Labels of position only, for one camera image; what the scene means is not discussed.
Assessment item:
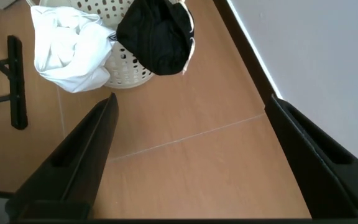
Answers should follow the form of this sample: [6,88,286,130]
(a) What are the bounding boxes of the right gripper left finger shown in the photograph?
[5,92,120,220]

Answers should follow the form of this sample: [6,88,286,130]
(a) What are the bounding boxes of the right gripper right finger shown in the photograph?
[264,93,358,219]

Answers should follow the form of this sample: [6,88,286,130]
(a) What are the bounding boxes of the white printed t-shirt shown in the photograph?
[30,5,118,94]

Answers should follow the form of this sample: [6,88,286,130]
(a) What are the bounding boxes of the black shorts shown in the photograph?
[116,0,196,77]

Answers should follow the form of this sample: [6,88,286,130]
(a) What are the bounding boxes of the white laundry basket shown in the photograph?
[26,0,196,90]

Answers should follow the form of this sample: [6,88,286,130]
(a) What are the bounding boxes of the black clothes rack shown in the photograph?
[0,35,29,131]

